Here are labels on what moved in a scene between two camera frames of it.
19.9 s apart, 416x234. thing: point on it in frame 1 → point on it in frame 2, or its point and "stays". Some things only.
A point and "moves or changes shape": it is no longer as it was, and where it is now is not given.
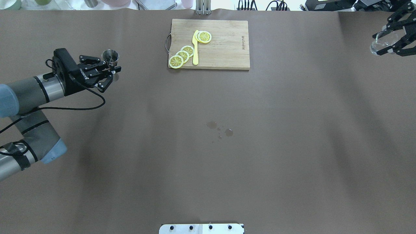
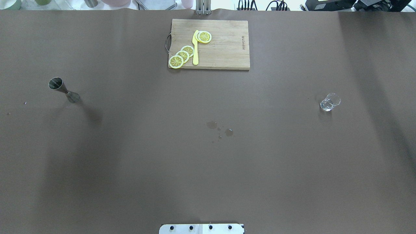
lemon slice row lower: x=175 y=61 stays
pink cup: x=187 y=4 stays
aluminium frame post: x=203 y=7 stays
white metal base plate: x=202 y=228 stays
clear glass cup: x=385 y=38 → x=332 y=99
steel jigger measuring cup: x=111 y=57 moves or changes shape
